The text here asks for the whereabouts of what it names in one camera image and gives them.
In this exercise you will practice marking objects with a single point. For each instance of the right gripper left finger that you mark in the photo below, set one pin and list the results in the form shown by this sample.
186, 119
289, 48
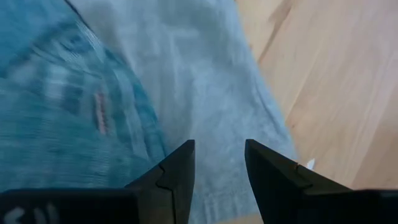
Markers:
168, 186

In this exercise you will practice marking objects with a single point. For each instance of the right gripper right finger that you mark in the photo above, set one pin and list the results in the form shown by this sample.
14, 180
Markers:
280, 186

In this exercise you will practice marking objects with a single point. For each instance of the light grey cloth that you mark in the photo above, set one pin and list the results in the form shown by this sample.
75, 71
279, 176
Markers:
202, 77

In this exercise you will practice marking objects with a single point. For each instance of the teal striped knit cloth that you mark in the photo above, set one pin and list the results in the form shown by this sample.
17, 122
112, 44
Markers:
62, 109

